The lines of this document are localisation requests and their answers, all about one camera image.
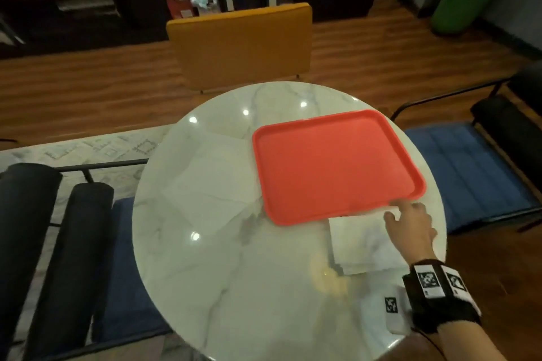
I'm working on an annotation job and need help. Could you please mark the black marker wrist strap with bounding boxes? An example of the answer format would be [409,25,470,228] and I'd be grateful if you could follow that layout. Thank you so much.
[401,259,483,334]

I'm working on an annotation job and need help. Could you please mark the person's right hand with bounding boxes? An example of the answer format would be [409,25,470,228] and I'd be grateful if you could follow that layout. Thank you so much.
[383,200,438,266]

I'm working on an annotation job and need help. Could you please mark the person's right forearm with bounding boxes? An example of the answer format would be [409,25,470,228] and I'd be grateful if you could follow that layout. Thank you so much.
[436,322,509,361]

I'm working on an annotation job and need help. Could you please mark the yellow upholstered chair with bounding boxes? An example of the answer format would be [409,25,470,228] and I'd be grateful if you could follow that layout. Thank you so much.
[165,2,314,95]

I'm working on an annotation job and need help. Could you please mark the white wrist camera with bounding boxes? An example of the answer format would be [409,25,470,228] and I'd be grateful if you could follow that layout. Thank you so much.
[383,287,414,336]

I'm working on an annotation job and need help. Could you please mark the red plastic tray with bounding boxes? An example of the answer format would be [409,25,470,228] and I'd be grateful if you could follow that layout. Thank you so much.
[252,109,427,227]

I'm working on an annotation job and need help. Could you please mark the red box with white label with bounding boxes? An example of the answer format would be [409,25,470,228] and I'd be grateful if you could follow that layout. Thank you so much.
[167,0,200,20]

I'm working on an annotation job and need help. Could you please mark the pile of white paper napkins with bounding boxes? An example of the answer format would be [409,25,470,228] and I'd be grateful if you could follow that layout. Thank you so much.
[160,132,265,228]

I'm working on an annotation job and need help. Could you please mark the blue chair with black bolsters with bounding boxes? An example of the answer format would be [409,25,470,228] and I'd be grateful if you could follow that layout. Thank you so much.
[389,62,542,235]
[0,157,174,361]

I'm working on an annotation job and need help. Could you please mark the dark wooden shelf unit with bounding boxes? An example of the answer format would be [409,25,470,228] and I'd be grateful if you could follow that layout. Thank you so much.
[0,0,390,59]

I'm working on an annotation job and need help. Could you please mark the green cushion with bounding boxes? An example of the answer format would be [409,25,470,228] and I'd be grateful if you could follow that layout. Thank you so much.
[431,0,500,36]

